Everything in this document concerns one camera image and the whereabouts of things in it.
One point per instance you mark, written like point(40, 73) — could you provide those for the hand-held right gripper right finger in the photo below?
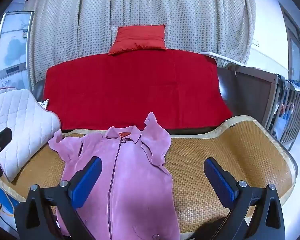
point(218, 180)

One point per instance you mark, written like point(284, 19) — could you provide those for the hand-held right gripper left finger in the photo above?
point(87, 180)

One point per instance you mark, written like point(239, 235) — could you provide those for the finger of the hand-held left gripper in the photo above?
point(0, 140)

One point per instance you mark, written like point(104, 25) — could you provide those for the white quilted cushion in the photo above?
point(22, 122)

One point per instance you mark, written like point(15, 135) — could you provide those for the woven bamboo mat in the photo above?
point(214, 145)

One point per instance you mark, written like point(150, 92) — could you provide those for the small patterned cloth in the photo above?
point(44, 104)

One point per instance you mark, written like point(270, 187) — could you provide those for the brown wooden crib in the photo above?
point(254, 97)

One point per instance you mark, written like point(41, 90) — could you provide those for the red blanket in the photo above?
point(127, 87)

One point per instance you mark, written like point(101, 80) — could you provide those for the white board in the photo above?
point(219, 56)

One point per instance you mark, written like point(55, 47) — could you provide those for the red pillow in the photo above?
point(140, 38)

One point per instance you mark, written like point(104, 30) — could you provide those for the beige dotted curtain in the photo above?
point(90, 17)

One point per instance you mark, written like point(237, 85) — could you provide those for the wooden framed door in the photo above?
point(293, 45)

